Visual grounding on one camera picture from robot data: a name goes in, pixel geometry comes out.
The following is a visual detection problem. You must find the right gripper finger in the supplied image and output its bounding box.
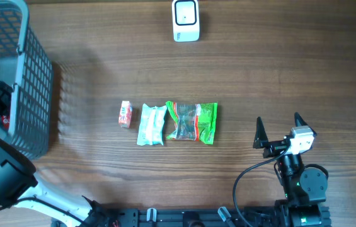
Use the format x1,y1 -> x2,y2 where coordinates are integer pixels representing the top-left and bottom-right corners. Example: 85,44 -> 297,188
253,117 -> 268,149
294,112 -> 317,136

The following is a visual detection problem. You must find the green gummy candy bag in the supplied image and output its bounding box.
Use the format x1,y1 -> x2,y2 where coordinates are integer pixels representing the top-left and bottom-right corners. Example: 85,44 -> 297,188
166,101 -> 218,145

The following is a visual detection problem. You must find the teal wipes pack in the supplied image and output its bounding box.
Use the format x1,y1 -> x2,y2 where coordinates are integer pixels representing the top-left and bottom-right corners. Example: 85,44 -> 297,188
137,103 -> 168,146

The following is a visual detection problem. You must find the red tissue pack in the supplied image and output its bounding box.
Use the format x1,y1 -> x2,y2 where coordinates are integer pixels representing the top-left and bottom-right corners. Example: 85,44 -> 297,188
118,101 -> 133,128

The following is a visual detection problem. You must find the red chocolate bar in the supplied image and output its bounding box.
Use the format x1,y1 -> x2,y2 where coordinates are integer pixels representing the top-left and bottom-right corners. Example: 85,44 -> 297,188
1,115 -> 10,130

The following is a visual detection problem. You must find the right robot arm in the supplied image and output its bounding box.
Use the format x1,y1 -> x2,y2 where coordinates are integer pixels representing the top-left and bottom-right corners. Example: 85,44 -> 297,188
253,113 -> 330,226

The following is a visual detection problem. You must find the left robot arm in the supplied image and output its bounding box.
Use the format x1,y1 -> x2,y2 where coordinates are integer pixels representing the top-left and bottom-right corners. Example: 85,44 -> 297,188
0,138 -> 118,226

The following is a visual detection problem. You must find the grey plastic mesh basket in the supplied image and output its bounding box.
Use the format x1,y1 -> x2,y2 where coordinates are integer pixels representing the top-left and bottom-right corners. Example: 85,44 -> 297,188
0,1 -> 54,160

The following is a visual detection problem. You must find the black mounting rail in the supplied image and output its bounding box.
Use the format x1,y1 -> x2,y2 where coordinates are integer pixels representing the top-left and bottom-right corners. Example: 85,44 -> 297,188
51,206 -> 333,227

